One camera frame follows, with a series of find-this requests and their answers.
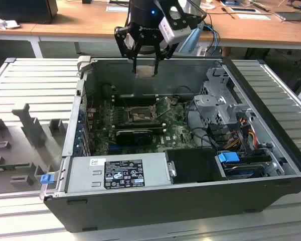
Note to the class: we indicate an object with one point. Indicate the black box on desk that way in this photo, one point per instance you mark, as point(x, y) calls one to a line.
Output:
point(22, 10)

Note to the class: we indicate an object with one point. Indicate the grey parts rack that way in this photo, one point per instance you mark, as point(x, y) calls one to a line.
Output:
point(27, 140)

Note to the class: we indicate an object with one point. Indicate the blue case latch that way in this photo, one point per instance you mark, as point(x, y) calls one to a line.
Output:
point(46, 179)

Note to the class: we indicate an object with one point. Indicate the silver metal drive cage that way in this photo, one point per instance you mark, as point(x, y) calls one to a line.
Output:
point(210, 108)

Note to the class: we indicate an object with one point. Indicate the black plastic shroud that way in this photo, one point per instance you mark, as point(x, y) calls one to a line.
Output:
point(195, 165)

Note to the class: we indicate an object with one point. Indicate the silver power supply unit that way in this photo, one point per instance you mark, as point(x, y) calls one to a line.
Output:
point(85, 173)

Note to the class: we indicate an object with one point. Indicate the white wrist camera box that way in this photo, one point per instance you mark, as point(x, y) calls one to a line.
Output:
point(174, 31)

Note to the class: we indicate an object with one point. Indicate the wooden desk white frame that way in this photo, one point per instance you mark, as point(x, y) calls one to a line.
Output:
point(85, 23)

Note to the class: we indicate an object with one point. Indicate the black open PC case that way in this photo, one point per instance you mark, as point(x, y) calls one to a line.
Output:
point(165, 211)

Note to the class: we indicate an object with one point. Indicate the finned heatsink block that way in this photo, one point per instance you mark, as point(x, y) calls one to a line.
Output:
point(133, 137)

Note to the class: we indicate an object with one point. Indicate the hard disk blue carrier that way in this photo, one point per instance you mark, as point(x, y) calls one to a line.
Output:
point(227, 158)

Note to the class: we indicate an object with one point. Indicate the pale blue teach pendant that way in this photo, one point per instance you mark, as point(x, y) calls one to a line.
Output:
point(194, 38)

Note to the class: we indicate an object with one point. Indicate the green motherboard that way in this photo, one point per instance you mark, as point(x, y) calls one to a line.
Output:
point(173, 126)

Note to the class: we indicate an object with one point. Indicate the white paper sheet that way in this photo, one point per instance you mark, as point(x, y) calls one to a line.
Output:
point(253, 16)

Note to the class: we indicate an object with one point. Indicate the silver square CPU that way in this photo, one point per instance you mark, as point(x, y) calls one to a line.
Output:
point(144, 71)

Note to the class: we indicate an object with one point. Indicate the green RAM stick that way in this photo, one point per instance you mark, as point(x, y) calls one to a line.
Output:
point(10, 166)

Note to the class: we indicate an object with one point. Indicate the dark tablet on desk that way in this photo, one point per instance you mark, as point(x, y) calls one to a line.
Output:
point(291, 15)

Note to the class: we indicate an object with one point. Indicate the crumpled white paper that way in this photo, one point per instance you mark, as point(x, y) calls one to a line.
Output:
point(5, 23)

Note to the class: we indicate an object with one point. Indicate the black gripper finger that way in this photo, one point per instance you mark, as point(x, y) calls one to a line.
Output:
point(156, 65)
point(135, 65)

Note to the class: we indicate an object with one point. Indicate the black RAM slot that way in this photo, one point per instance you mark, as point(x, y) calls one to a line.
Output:
point(155, 131)
point(135, 123)
point(133, 99)
point(133, 104)
point(136, 126)
point(133, 96)

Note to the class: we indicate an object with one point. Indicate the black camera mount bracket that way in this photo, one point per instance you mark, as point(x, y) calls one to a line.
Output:
point(181, 19)

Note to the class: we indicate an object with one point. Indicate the CPU socket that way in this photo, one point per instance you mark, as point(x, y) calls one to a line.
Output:
point(138, 114)

